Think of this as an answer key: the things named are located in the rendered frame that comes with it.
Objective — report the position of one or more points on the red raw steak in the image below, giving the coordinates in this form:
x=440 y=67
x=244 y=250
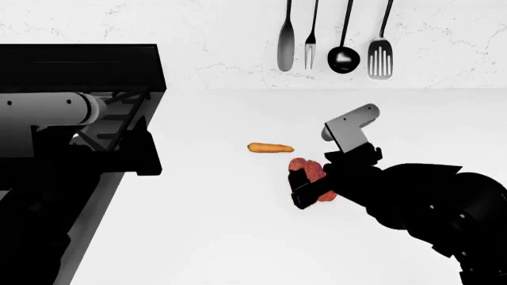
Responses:
x=315 y=172

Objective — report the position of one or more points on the grey right gripper camera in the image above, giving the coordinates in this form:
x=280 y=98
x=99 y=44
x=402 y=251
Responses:
x=348 y=130

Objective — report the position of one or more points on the black stove grate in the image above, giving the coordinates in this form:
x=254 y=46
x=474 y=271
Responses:
x=119 y=121

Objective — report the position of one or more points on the steel two-prong fork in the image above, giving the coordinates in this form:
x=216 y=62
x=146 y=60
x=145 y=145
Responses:
x=310 y=44

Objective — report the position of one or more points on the steel slotted turner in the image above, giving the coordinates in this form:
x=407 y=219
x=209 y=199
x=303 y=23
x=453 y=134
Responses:
x=380 y=59

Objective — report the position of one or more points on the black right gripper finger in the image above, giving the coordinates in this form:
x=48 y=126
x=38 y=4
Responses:
x=311 y=193
x=298 y=181

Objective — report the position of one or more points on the black stove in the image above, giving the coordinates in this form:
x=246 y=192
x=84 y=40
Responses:
x=79 y=68

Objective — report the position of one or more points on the orange carrot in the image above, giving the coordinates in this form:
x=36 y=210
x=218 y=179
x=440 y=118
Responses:
x=269 y=148

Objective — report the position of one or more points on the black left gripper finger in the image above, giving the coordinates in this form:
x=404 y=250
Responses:
x=150 y=157

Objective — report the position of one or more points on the black ladle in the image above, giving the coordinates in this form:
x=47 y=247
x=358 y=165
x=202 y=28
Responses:
x=343 y=59

